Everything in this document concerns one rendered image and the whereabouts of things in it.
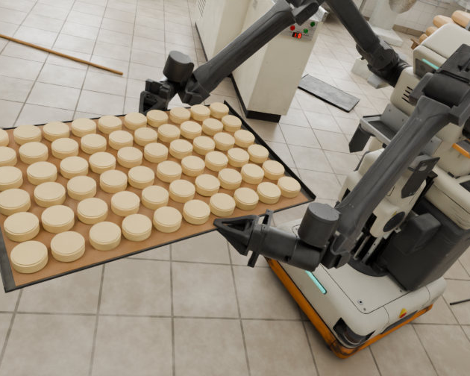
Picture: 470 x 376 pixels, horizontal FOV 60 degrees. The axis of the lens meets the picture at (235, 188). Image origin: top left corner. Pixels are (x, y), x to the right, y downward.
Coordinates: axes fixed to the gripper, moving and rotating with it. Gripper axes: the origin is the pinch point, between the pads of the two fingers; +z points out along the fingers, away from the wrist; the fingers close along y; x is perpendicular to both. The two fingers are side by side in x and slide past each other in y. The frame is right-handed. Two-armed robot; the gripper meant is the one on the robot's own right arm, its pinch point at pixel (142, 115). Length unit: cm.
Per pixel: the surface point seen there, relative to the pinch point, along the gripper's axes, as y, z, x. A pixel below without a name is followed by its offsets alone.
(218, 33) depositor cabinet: -68, -256, -37
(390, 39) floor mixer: -113, -585, 156
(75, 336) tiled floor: -99, 9, -13
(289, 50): -46, -208, 24
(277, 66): -59, -206, 20
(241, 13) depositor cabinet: -49, -262, -23
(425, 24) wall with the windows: -104, -710, 222
